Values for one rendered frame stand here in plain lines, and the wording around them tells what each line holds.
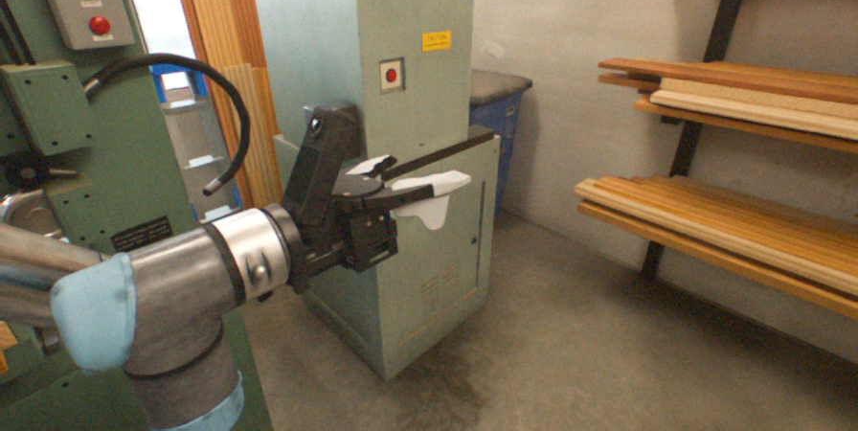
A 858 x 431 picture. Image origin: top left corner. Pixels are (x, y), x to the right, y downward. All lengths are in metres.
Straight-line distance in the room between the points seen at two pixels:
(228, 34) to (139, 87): 1.44
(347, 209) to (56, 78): 0.69
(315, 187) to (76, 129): 0.68
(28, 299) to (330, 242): 0.25
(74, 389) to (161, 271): 0.87
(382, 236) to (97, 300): 0.24
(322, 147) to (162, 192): 0.82
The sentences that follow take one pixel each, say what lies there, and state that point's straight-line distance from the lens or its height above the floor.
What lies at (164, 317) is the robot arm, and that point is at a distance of 0.36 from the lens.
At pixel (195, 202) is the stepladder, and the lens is 2.01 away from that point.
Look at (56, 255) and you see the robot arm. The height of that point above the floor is 1.22.
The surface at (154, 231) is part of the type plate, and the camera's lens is 1.20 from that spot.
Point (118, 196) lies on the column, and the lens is 1.15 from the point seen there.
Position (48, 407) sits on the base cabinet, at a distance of 1.22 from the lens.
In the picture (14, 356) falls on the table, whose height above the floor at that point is 0.88.
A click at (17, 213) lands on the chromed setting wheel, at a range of 1.10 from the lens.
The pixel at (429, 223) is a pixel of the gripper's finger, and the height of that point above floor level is 1.20.
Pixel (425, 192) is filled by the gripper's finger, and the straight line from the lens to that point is 0.42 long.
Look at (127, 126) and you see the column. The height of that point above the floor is 1.15.
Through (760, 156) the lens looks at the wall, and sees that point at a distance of 2.20.
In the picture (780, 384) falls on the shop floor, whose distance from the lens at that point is 2.28.
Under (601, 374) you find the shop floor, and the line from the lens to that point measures 1.97.
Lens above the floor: 1.44
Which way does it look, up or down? 27 degrees down
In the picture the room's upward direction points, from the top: straight up
